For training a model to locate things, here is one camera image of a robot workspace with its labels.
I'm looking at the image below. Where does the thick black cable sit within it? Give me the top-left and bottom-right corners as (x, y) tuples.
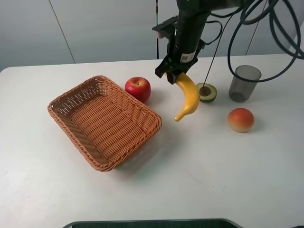
(209, 0), (304, 83)

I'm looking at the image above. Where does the yellow banana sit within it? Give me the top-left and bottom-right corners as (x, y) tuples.
(173, 73), (200, 122)

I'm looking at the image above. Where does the brown wicker basket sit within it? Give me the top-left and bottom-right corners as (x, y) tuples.
(47, 76), (162, 172)

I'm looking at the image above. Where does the red apple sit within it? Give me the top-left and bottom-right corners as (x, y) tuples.
(125, 77), (151, 103)

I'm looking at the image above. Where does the orange peach fruit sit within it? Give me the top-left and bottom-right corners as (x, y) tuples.
(228, 108), (255, 133)

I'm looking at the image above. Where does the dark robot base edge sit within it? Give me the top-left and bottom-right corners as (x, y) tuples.
(64, 218), (241, 228)

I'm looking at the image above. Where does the thin black cable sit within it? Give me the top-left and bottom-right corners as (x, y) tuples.
(198, 0), (266, 100)

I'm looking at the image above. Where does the grey translucent plastic cup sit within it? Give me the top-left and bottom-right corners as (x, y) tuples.
(228, 65), (262, 103)

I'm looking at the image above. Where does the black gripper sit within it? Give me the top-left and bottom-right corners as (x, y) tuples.
(152, 16), (205, 84)

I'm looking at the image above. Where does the halved avocado with pit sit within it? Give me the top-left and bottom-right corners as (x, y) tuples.
(196, 83), (217, 103)

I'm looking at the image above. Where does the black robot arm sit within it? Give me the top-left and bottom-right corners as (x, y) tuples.
(152, 0), (245, 85)

